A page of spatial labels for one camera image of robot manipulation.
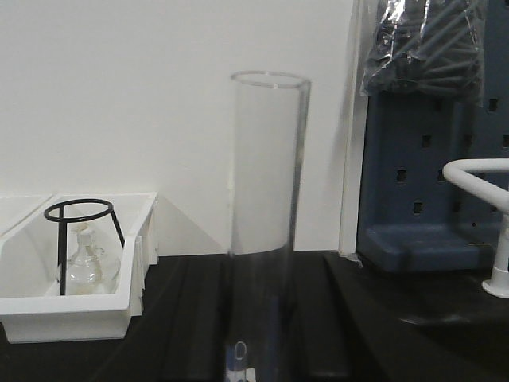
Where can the blue-grey pegboard drying rack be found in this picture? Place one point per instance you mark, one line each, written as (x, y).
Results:
(411, 219)

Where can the black metal tripod stand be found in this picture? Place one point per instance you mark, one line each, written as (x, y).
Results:
(56, 213)

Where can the white lab faucet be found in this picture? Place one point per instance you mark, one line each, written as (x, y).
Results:
(464, 174)

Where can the white middle storage bin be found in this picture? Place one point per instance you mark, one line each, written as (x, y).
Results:
(14, 209)

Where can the bag of grey pegs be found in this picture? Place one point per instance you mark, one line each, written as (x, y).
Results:
(431, 47)

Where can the white storage bin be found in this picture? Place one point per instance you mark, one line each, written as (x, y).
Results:
(14, 209)
(32, 309)

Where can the clear glass test tube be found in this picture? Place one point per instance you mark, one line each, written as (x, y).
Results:
(271, 113)

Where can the clear glass flask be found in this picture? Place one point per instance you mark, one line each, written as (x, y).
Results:
(91, 270)

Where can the white right storage bin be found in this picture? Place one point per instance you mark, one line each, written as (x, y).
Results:
(32, 309)

